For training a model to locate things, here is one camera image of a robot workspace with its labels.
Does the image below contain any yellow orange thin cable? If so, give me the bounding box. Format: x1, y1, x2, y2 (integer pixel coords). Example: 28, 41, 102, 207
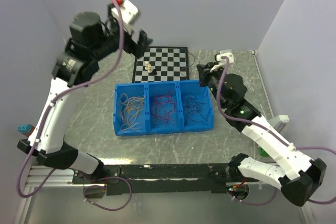
118, 92, 146, 131

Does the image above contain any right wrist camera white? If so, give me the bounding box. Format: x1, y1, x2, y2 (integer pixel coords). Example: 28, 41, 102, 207
210, 49, 235, 72

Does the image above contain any blue brown toy block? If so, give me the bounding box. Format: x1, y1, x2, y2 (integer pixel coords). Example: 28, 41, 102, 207
17, 124, 35, 135

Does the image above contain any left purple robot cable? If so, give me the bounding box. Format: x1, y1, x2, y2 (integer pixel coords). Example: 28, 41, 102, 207
17, 0, 132, 211

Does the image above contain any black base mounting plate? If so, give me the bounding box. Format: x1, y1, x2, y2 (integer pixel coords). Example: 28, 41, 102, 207
72, 163, 256, 196

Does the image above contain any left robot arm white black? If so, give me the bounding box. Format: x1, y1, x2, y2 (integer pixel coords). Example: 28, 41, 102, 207
17, 0, 152, 183

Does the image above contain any black white chessboard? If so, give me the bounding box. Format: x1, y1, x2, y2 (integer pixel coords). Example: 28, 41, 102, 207
132, 47, 189, 83

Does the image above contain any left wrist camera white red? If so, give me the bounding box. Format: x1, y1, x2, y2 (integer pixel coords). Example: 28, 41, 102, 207
116, 0, 140, 25

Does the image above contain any white grey stand device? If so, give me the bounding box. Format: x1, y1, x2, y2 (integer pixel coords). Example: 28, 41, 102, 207
268, 115, 289, 133

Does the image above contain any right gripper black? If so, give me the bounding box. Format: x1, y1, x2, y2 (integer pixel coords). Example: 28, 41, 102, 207
197, 62, 228, 109

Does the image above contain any green small object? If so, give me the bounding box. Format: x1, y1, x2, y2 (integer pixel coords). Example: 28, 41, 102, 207
259, 147, 269, 157

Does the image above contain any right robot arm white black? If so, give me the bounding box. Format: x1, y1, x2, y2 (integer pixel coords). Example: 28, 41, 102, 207
196, 62, 327, 207

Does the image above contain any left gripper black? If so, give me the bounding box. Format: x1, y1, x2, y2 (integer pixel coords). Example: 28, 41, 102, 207
91, 4, 153, 61

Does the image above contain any blue three-compartment plastic bin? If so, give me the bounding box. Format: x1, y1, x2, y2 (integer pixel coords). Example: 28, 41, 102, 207
113, 80, 214, 136

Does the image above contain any aluminium frame rail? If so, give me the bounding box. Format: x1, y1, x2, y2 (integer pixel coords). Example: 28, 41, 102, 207
14, 163, 316, 224

